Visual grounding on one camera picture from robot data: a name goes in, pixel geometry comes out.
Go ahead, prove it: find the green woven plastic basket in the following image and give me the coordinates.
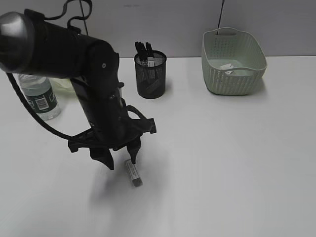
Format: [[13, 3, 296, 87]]
[[201, 27, 267, 96]]

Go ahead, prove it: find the black pen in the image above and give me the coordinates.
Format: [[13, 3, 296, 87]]
[[139, 42, 148, 67], [135, 42, 143, 64], [145, 42, 154, 58]]

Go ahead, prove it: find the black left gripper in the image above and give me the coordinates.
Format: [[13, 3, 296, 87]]
[[68, 79, 157, 170]]

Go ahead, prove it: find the black mesh pen holder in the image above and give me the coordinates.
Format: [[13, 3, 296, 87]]
[[134, 50, 167, 99]]

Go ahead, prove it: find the grey eraser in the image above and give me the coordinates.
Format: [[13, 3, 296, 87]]
[[145, 79, 161, 93], [125, 159, 143, 187], [147, 56, 155, 67]]

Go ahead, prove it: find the waste paper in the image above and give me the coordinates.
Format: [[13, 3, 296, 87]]
[[220, 63, 235, 75]]

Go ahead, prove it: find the clear plastic water bottle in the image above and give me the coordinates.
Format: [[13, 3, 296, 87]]
[[18, 74, 61, 120]]

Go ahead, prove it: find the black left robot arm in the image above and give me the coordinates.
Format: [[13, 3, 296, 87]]
[[0, 9, 157, 169]]

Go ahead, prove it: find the green wavy glass plate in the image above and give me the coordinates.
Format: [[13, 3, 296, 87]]
[[50, 78, 74, 93]]

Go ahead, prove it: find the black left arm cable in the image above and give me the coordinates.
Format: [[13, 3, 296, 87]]
[[6, 0, 143, 143]]

